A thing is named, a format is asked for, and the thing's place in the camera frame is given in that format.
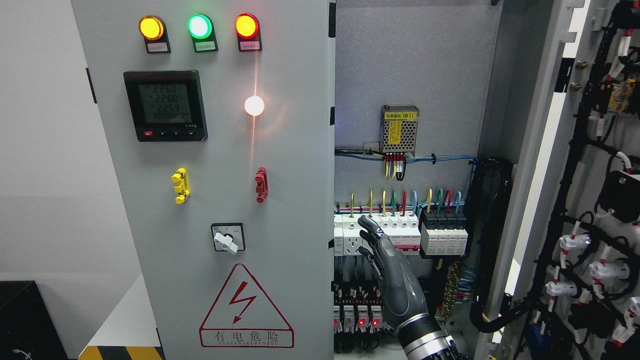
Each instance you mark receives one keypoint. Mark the perforated metal power supply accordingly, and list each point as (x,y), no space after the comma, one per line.
(399,128)

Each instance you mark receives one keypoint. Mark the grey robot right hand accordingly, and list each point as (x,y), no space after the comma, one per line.
(403,300)

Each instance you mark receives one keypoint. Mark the lower relay terminal row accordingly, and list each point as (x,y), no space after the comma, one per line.
(358,308)

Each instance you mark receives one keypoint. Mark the black surge protector block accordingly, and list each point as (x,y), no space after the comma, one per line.
(443,235)

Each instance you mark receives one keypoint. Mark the green indicator lamp left door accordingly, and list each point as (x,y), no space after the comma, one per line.
(199,26)

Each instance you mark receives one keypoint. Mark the grey cabinet door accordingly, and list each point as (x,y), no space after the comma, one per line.
(563,258)
(290,65)

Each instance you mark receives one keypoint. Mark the red terminal post pair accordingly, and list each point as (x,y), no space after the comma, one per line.
(262,187)

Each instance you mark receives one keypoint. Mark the yellow terminal post pair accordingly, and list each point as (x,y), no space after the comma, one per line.
(181,185)

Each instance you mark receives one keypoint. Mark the black digital power meter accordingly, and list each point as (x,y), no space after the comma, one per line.
(166,106)

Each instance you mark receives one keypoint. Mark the yellow indicator lamp left door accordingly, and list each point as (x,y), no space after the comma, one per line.
(151,27)

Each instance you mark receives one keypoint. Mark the white socket and breaker row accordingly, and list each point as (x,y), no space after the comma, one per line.
(402,231)

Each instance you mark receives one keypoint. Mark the red indicator lamp left door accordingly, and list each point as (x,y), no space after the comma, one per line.
(246,26)

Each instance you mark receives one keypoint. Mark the red electric hazard warning sticker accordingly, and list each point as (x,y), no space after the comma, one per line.
(243,315)

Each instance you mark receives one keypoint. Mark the white lit indicator lamp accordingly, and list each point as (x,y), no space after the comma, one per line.
(254,105)

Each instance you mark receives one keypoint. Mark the white rotary selector switch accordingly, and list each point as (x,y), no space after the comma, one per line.
(228,237)

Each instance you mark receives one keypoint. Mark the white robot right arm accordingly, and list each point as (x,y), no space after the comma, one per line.
(422,338)

